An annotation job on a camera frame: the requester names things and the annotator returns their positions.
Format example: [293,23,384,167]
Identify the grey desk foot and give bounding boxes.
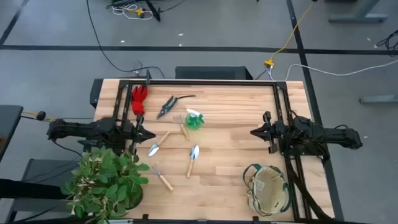
[359,95,398,105]
[328,0,389,24]

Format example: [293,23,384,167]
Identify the black computer case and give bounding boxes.
[175,65,254,81]

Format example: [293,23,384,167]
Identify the green handled pruning shears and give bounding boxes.
[156,94,197,120]

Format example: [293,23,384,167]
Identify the white cable bundle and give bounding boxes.
[111,3,154,21]

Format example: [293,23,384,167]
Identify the red black gardening glove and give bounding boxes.
[130,84,149,116]

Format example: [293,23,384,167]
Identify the yellow extension cable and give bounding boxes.
[264,3,313,68]

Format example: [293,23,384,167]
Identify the black cable bundle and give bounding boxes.
[375,29,398,58]

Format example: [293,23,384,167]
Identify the black stand leg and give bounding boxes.
[145,0,162,22]

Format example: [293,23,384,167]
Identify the green leafy plant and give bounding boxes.
[60,146,150,224]

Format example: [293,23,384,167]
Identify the white floor cable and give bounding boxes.
[267,58,398,82]

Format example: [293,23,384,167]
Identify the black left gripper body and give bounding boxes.
[126,114,147,154]

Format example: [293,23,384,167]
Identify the grey side platform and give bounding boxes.
[6,157,82,223]

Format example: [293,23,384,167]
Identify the wooden handled narrow trowel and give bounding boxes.
[147,129,172,157]

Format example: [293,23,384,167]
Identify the black cable sleeve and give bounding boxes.
[284,155,335,222]

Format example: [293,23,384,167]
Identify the wooden handled hand fork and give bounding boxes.
[173,114,190,141]

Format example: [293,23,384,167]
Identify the black beam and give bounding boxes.
[0,178,68,200]

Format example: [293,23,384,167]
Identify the black side table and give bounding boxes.
[0,105,24,162]

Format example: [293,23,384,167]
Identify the green spray bottle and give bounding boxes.
[185,108,205,131]

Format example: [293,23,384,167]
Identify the wooden handled wide trowel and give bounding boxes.
[186,144,200,179]

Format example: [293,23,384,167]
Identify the wooden handled hand rake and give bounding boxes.
[150,164,174,192]

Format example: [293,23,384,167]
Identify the black plant pot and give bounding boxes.
[126,183,144,210]

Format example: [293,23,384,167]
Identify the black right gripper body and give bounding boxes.
[262,111,282,154]

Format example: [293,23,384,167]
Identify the black floor cable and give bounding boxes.
[85,0,165,78]

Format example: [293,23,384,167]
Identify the beige green gardening bag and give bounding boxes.
[242,163,293,218]

